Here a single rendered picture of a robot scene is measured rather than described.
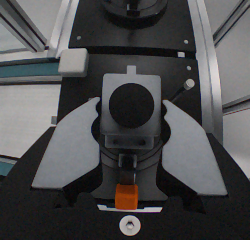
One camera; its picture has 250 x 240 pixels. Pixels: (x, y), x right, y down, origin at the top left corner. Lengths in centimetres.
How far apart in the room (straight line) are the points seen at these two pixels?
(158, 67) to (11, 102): 33
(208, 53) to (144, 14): 14
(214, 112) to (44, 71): 33
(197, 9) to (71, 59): 30
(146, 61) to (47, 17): 38
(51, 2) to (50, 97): 37
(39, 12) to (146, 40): 41
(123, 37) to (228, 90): 30
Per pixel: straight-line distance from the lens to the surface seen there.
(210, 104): 30
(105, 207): 27
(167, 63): 27
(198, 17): 39
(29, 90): 37
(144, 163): 22
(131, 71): 16
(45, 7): 60
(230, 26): 38
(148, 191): 25
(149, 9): 32
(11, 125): 39
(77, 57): 26
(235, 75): 48
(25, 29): 29
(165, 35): 30
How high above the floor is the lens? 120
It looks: 81 degrees down
